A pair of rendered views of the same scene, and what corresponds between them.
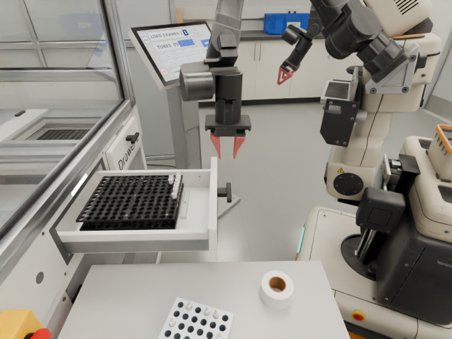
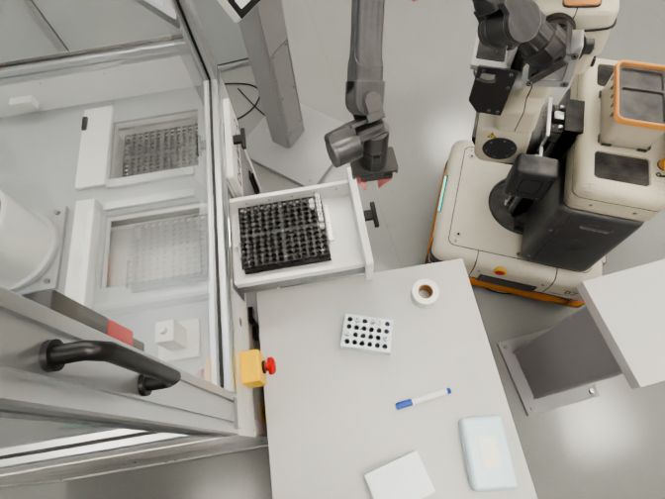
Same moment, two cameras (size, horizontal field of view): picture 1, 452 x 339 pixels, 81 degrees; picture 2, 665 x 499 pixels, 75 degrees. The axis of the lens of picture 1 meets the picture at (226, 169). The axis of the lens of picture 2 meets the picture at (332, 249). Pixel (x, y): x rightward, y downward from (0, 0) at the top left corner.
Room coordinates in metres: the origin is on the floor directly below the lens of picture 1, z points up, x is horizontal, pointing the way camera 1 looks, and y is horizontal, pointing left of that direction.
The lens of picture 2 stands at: (-0.01, 0.11, 1.87)
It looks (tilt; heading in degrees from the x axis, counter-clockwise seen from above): 65 degrees down; 0
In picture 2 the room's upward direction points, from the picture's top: 8 degrees counter-clockwise
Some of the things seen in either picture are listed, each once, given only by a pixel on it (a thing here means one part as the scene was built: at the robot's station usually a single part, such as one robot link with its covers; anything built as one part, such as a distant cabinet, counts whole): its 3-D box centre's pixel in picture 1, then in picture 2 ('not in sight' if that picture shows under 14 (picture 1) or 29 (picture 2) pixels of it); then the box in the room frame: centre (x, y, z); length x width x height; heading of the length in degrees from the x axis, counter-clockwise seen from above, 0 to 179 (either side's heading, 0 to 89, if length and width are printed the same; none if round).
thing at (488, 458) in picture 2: not in sight; (486, 451); (-0.05, -0.17, 0.78); 0.15 x 0.10 x 0.04; 177
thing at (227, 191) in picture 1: (224, 192); (369, 215); (0.53, 0.00, 0.91); 0.07 x 0.04 x 0.01; 1
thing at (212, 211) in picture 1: (214, 202); (359, 223); (0.53, 0.03, 0.87); 0.29 x 0.02 x 0.11; 1
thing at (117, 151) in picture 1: (126, 146); (233, 148); (0.83, 0.36, 0.87); 0.29 x 0.02 x 0.11; 1
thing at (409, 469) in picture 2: not in sight; (399, 482); (-0.08, 0.04, 0.79); 0.13 x 0.09 x 0.05; 106
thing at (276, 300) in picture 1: (276, 289); (425, 293); (0.34, -0.11, 0.78); 0.07 x 0.07 x 0.04
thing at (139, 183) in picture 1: (137, 204); (284, 236); (0.52, 0.23, 0.87); 0.22 x 0.18 x 0.06; 91
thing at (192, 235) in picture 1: (134, 206); (281, 237); (0.52, 0.24, 0.86); 0.40 x 0.26 x 0.06; 91
